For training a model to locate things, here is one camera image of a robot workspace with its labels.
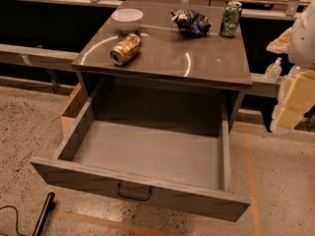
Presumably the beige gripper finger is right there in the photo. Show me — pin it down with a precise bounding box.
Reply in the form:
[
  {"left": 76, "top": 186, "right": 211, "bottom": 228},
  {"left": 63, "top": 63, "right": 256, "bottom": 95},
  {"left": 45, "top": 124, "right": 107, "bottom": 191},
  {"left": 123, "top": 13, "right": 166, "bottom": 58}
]
[
  {"left": 270, "top": 70, "right": 315, "bottom": 133},
  {"left": 266, "top": 28, "right": 291, "bottom": 54}
]

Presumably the blue chip bag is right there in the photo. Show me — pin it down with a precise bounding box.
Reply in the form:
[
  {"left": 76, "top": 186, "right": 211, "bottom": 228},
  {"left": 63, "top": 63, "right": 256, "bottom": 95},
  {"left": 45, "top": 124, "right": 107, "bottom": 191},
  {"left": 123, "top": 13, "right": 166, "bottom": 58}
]
[{"left": 171, "top": 10, "right": 212, "bottom": 37}]

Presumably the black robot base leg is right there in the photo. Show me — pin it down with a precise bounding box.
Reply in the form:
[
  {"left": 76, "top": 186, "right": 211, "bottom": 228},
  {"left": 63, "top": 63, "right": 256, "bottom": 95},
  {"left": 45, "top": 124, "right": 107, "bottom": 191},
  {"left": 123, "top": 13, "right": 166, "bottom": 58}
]
[{"left": 32, "top": 192, "right": 55, "bottom": 236}]

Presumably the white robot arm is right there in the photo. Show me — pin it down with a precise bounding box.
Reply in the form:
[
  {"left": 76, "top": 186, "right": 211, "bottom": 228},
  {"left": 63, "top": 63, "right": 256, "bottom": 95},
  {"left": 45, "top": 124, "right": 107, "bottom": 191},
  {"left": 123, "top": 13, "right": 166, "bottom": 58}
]
[{"left": 267, "top": 1, "right": 315, "bottom": 133}]

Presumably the open grey top drawer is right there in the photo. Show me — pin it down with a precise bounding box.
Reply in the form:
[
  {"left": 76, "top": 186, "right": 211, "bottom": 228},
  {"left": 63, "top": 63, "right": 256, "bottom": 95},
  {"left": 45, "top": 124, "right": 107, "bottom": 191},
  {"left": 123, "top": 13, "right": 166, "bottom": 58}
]
[{"left": 31, "top": 80, "right": 250, "bottom": 221}]

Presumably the grey drawer cabinet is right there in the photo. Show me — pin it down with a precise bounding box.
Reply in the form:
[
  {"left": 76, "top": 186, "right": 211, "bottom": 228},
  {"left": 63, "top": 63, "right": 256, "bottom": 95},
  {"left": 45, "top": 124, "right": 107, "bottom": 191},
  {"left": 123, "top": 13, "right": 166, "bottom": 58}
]
[{"left": 72, "top": 1, "right": 252, "bottom": 122}]

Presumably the clear plastic bottle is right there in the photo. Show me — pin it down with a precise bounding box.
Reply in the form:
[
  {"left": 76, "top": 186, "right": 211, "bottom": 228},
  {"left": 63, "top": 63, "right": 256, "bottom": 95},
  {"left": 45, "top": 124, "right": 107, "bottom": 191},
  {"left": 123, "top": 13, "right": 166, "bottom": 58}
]
[{"left": 264, "top": 57, "right": 283, "bottom": 83}]

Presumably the green soda can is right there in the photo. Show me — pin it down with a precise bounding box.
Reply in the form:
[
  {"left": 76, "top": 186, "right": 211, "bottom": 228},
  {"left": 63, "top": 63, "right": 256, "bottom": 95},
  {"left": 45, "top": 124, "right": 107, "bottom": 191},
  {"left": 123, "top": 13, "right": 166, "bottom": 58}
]
[{"left": 220, "top": 1, "right": 242, "bottom": 37}]

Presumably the gold soda can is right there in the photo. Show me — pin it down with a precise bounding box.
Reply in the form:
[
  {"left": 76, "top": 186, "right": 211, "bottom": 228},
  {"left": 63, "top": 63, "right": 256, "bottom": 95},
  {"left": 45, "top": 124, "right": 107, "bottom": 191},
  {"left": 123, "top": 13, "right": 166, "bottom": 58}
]
[{"left": 110, "top": 33, "right": 142, "bottom": 65}]

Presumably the white bowl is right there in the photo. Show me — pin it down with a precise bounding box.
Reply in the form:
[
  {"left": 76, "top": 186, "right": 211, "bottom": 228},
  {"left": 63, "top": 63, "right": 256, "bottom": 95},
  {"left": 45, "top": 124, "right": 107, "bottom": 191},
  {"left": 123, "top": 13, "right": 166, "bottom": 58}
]
[{"left": 110, "top": 9, "right": 143, "bottom": 33}]

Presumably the black drawer handle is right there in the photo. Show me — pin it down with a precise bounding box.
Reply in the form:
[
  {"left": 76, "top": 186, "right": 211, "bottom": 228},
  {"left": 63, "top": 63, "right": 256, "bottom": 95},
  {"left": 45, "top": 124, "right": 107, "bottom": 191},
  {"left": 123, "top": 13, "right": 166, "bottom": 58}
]
[{"left": 116, "top": 183, "right": 152, "bottom": 202}]

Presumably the grey metal rail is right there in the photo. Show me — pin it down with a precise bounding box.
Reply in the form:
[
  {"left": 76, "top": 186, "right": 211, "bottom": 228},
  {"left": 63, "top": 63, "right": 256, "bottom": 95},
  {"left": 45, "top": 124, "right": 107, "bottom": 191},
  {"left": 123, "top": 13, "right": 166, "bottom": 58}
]
[{"left": 0, "top": 44, "right": 78, "bottom": 72}]

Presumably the black cable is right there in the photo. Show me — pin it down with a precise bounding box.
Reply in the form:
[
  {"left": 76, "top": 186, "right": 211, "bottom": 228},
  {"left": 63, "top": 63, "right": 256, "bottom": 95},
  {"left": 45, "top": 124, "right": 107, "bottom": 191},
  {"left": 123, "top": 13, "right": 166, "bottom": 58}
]
[{"left": 0, "top": 205, "right": 26, "bottom": 236}]

